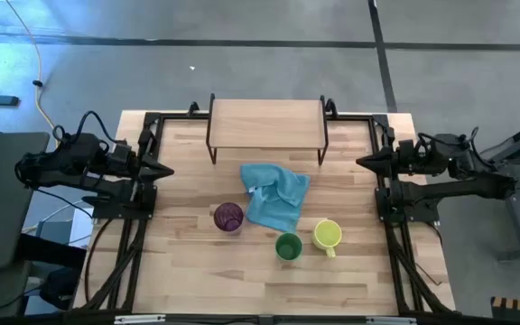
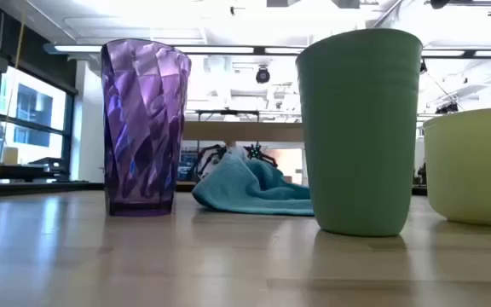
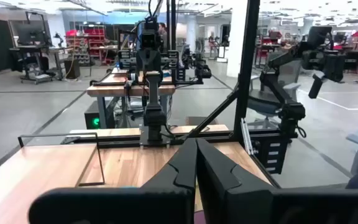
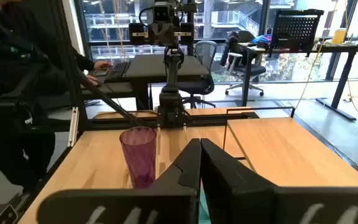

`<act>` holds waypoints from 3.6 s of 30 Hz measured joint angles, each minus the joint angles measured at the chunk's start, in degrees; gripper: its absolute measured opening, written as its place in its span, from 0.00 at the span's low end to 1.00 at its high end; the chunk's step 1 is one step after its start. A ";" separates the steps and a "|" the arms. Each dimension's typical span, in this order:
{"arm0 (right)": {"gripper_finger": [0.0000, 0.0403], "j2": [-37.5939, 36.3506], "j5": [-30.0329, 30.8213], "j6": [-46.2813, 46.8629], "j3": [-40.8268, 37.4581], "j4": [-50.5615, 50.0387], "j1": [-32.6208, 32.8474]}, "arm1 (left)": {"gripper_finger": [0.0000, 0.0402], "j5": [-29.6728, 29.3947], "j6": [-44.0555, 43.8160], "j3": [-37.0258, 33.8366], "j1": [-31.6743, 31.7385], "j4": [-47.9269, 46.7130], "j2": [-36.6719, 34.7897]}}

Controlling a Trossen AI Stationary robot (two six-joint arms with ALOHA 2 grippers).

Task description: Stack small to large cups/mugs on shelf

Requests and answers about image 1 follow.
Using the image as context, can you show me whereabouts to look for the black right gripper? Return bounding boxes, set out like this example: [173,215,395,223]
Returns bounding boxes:
[356,150,423,176]

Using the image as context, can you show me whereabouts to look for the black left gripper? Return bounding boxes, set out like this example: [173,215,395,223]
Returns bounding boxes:
[119,154,175,183]

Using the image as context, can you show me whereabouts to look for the yellow mug with handle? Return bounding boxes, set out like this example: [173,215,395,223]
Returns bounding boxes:
[311,218,343,259]

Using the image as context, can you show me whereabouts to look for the purple faceted plastic tumbler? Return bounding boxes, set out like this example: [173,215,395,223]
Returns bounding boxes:
[213,201,245,234]

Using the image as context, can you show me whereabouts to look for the green plastic cup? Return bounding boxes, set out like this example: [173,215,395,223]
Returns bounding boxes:
[274,232,304,262]

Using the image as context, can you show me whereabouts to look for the small wooden shelf table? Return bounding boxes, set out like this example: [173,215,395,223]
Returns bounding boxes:
[205,93,330,166]

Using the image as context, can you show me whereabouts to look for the blue microfibre cloth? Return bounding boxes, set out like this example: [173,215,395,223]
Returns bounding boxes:
[240,162,311,234]

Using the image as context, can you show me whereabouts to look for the grey desk panel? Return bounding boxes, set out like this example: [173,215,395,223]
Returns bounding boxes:
[0,132,51,271]

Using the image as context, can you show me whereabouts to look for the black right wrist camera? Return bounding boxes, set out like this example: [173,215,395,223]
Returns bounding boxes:
[397,138,419,159]

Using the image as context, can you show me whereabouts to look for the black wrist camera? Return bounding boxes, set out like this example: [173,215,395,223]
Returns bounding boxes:
[397,138,419,159]
[106,142,137,168]

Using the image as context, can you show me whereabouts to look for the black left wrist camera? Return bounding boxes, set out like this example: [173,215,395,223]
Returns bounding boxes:
[106,142,137,168]

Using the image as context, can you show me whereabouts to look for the black metal table frame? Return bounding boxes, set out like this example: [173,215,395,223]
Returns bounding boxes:
[73,101,458,324]

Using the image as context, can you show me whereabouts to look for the white cable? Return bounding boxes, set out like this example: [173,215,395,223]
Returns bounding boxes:
[24,200,92,234]

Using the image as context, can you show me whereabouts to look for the yellow cable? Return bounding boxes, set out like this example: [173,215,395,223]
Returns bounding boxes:
[5,0,59,132]

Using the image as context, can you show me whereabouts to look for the silver metal bracket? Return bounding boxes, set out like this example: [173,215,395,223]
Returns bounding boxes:
[366,315,418,325]
[114,314,166,325]

